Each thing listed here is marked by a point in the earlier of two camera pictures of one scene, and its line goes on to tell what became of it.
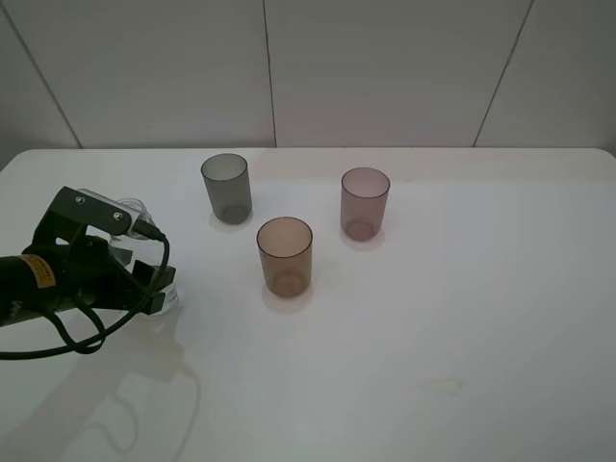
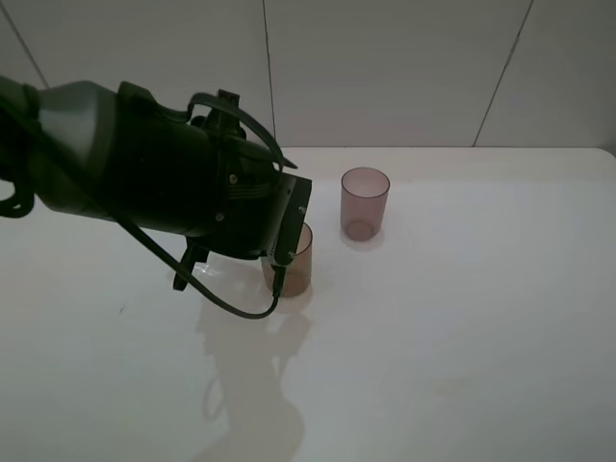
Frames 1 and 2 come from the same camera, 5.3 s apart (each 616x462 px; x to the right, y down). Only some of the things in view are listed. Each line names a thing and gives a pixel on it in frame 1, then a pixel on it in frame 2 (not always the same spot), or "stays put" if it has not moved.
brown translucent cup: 286,244 stays put
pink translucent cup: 364,193 stays put
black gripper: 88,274 -> 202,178
